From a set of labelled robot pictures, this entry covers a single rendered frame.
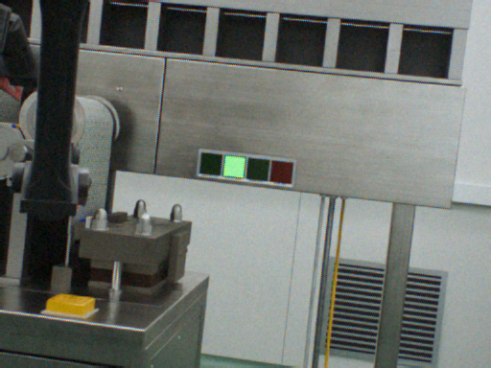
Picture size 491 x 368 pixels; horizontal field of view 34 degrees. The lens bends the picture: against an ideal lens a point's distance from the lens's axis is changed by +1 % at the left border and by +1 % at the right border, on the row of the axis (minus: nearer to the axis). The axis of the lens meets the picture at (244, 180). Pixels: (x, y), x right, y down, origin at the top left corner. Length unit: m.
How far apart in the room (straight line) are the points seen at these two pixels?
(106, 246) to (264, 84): 0.60
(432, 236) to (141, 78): 2.60
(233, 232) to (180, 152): 2.38
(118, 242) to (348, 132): 0.65
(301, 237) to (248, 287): 0.40
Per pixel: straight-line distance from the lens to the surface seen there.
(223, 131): 2.05
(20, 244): 1.80
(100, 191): 1.97
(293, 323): 4.46
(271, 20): 2.06
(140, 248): 1.73
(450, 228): 4.40
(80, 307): 1.54
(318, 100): 2.03
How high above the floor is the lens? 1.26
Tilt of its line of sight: 3 degrees down
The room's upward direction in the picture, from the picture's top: 6 degrees clockwise
